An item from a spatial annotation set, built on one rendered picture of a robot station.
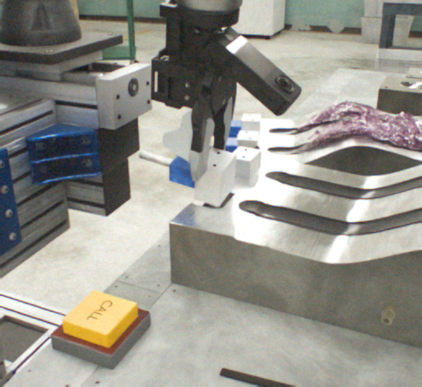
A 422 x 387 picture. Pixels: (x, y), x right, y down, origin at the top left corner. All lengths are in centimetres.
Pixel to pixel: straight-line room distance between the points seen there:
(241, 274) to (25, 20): 61
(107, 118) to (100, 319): 45
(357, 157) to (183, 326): 45
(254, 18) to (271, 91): 671
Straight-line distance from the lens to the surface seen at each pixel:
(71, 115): 101
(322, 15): 799
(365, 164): 95
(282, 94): 60
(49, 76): 103
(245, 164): 79
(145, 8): 882
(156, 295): 70
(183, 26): 63
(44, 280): 222
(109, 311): 62
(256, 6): 728
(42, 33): 102
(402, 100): 143
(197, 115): 62
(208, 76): 62
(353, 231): 69
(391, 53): 454
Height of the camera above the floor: 121
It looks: 24 degrees down
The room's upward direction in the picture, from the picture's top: straight up
